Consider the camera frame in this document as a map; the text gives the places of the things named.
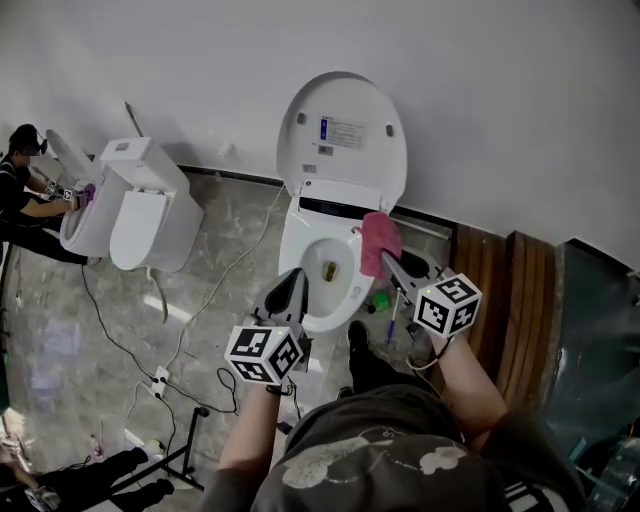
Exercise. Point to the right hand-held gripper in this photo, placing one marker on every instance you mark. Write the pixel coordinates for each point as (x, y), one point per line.
(447, 305)

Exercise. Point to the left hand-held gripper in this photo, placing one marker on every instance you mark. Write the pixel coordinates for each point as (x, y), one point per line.
(260, 350)

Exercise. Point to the pink cloth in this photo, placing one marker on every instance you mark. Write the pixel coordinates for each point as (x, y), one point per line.
(379, 242)

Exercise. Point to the white toilet lid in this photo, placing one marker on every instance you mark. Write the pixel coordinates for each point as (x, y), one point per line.
(345, 165)

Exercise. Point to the person's right forearm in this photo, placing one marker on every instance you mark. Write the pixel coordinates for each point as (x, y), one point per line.
(465, 395)

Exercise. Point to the person's left forearm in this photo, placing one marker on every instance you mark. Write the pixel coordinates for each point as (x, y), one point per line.
(247, 430)

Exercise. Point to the white toilet with open bowl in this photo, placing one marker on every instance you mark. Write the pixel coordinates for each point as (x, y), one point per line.
(300, 235)

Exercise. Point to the white toilet with closed lid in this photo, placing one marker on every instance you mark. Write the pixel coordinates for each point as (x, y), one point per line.
(150, 215)

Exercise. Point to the white toilet with raised lid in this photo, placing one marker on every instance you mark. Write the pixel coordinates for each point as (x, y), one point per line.
(85, 230)

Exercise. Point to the purple cloth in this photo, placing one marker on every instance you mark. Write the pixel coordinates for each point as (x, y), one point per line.
(90, 192)

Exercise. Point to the green plastic object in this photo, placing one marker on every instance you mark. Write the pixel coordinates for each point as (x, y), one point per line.
(381, 301)

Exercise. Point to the person's black shoe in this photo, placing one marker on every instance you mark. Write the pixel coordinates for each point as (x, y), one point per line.
(358, 336)

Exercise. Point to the person's black trouser leg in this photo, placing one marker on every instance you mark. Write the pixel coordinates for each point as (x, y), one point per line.
(375, 370)

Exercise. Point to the white power strip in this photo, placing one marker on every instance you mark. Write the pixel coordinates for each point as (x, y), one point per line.
(160, 381)

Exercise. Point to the person's dark patterned shirt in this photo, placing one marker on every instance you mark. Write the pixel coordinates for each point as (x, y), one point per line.
(380, 460)

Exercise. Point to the dark green stone slab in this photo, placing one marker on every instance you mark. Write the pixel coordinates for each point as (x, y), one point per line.
(595, 350)

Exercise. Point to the grey metal rod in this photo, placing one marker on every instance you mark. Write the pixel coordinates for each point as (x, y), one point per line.
(134, 119)

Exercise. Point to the small plastic bottle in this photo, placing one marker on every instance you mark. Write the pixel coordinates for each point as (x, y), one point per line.
(96, 447)

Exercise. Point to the black metal stand frame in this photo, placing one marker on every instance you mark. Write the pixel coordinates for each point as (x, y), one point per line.
(187, 450)

